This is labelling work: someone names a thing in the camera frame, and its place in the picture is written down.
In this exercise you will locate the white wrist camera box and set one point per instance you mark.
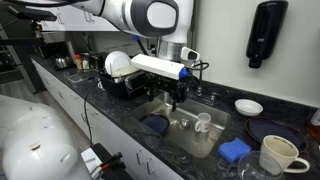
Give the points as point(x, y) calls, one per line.
point(156, 65)

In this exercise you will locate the blue sponge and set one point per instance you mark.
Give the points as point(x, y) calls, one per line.
point(234, 150)

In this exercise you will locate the white box with label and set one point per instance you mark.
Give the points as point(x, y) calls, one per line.
point(89, 163)

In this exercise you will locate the blue bowl in sink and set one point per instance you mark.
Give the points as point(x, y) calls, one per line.
point(155, 125)

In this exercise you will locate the cream shallow dish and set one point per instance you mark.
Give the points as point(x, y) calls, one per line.
point(126, 71)

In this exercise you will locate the white base cabinets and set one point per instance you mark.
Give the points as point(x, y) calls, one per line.
point(110, 136)

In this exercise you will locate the white wall cabinet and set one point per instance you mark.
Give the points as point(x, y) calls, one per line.
point(73, 21)

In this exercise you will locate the stainless steel sink basin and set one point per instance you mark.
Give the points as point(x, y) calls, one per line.
point(196, 143)

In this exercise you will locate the black camera bar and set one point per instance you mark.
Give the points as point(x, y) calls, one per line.
point(33, 14)

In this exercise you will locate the shiny metal kettle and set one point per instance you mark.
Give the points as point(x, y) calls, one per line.
point(62, 62)

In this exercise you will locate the black dish rack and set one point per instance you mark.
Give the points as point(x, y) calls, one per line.
point(115, 87)

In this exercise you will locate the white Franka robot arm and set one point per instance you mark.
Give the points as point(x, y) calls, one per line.
point(160, 16)

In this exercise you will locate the black clamp with orange mark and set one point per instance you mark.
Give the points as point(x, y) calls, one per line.
point(110, 163)

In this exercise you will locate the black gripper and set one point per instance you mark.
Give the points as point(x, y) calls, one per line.
point(166, 85)

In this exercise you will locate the large cream mug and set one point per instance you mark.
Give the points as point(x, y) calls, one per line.
point(276, 155)

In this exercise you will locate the jar with red lid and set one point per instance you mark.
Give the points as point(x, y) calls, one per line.
point(78, 62)

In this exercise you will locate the white round plate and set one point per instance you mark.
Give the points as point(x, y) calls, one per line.
point(116, 60)

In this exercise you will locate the black wall soap dispenser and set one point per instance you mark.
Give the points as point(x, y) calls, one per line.
point(266, 30)

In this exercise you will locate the white shallow bowl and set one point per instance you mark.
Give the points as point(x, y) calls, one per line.
point(248, 107)

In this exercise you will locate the metal sink drain strainer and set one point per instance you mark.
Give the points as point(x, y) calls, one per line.
point(184, 124)

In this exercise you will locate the small white mug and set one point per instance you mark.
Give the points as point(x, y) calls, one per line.
point(202, 122)

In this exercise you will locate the clear glass bowl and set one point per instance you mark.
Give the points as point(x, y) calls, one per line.
point(250, 170)

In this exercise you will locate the dark blue plate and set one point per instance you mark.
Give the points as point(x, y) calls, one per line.
point(266, 128)

